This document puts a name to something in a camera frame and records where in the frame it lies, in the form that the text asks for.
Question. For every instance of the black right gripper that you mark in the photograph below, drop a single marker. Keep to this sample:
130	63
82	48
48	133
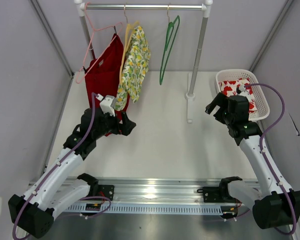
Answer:
221	100

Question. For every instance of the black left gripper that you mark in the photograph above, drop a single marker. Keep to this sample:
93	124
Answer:
128	124

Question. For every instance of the red poppy print skirt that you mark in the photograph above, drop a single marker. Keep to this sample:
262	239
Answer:
228	88

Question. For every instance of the green hanger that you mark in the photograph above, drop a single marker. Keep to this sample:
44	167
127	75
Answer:
170	36

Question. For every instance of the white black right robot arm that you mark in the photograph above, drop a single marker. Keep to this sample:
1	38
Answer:
276	204

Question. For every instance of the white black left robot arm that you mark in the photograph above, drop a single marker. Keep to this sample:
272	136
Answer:
36	210

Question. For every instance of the pink hanger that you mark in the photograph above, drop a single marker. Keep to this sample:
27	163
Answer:
89	32

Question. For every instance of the yellow hanger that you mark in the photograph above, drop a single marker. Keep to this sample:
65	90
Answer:
127	39

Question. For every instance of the white plastic basket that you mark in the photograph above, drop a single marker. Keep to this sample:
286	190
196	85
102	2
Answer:
262	106

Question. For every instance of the red dress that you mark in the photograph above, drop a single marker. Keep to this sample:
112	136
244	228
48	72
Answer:
104	73

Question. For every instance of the lemon print garment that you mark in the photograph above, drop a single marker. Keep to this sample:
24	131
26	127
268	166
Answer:
136	65

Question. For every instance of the metal clothes rack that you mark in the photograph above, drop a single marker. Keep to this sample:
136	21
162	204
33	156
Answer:
205	8

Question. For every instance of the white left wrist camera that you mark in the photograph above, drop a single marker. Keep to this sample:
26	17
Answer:
107	104

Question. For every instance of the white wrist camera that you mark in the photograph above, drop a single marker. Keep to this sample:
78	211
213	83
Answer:
241	90
107	104

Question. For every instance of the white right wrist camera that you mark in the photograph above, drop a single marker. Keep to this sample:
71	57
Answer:
241	90

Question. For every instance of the slotted cable duct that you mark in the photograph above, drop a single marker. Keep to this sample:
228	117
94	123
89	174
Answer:
159	209

